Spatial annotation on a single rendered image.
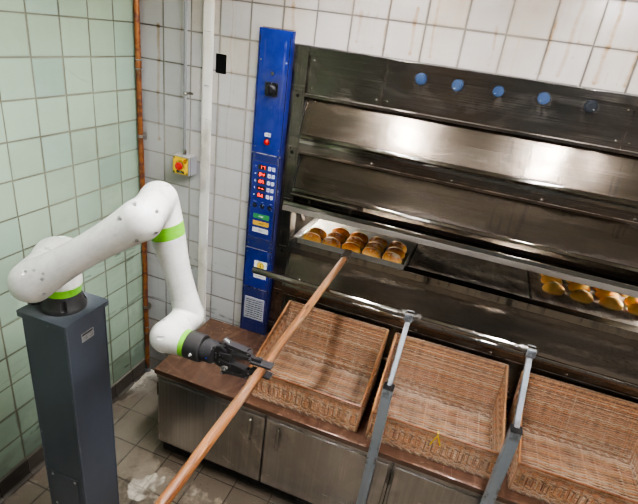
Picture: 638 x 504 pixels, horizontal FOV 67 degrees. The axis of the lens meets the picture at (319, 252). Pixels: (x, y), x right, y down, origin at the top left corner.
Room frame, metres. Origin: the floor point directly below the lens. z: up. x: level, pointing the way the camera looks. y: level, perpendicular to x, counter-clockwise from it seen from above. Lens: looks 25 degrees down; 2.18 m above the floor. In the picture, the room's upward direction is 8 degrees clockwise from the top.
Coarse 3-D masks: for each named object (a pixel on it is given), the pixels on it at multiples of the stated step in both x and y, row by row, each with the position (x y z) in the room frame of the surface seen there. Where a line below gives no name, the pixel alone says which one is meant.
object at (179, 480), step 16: (336, 272) 1.92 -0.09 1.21; (320, 288) 1.74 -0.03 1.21; (288, 336) 1.38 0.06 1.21; (272, 352) 1.27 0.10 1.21; (256, 384) 1.13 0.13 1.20; (240, 400) 1.04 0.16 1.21; (224, 416) 0.97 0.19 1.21; (208, 432) 0.91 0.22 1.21; (208, 448) 0.87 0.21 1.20; (192, 464) 0.81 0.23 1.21; (176, 480) 0.76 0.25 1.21; (160, 496) 0.72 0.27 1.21
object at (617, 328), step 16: (336, 256) 2.18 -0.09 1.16; (384, 272) 2.11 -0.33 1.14; (400, 272) 2.09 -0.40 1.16; (416, 272) 2.08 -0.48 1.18; (448, 288) 2.02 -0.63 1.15; (464, 288) 2.00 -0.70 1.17; (480, 288) 2.01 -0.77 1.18; (512, 304) 1.94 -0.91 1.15; (528, 304) 1.92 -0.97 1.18; (544, 304) 1.93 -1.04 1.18; (576, 320) 1.86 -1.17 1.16; (592, 320) 1.85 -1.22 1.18; (608, 320) 1.87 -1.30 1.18; (624, 336) 1.81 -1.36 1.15
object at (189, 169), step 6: (174, 156) 2.37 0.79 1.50; (180, 156) 2.36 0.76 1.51; (186, 156) 2.37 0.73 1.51; (192, 156) 2.38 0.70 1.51; (174, 162) 2.37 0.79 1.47; (180, 162) 2.36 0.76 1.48; (192, 162) 2.38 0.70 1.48; (174, 168) 2.37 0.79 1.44; (186, 168) 2.35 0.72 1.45; (192, 168) 2.38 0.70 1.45; (180, 174) 2.36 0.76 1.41; (186, 174) 2.35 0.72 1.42; (192, 174) 2.38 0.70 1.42
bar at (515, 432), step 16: (256, 272) 1.90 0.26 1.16; (272, 272) 1.89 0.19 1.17; (368, 304) 1.75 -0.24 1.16; (384, 304) 1.74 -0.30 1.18; (416, 320) 1.69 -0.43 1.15; (432, 320) 1.68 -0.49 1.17; (480, 336) 1.62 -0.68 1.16; (496, 336) 1.62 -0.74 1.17; (400, 352) 1.60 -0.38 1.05; (528, 352) 1.56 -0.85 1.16; (528, 368) 1.53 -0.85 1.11; (384, 384) 1.51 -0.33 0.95; (384, 400) 1.48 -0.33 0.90; (384, 416) 1.48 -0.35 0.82; (512, 432) 1.35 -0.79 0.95; (512, 448) 1.35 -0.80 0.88; (368, 464) 1.49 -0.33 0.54; (496, 464) 1.37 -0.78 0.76; (368, 480) 1.48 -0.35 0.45; (496, 480) 1.35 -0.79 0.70; (496, 496) 1.34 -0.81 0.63
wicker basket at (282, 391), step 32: (288, 320) 2.18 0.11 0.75; (320, 320) 2.14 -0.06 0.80; (352, 320) 2.11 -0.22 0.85; (288, 352) 2.11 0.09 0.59; (320, 352) 2.09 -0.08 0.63; (352, 352) 2.06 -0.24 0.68; (288, 384) 1.70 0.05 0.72; (320, 384) 1.89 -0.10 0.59; (352, 384) 1.93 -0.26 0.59; (320, 416) 1.66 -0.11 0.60; (352, 416) 1.62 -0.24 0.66
